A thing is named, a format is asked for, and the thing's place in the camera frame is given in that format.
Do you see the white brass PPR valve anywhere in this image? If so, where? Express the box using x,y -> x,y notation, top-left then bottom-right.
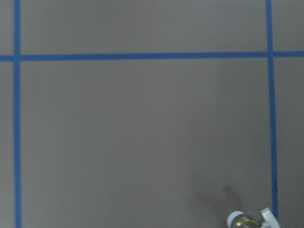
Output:
226,207 -> 281,228

